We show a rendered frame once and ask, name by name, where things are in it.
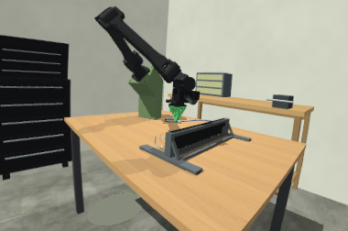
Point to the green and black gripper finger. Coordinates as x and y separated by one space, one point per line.
181 112
171 107

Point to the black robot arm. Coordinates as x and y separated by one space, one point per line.
113 22

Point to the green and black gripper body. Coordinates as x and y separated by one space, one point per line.
176 103

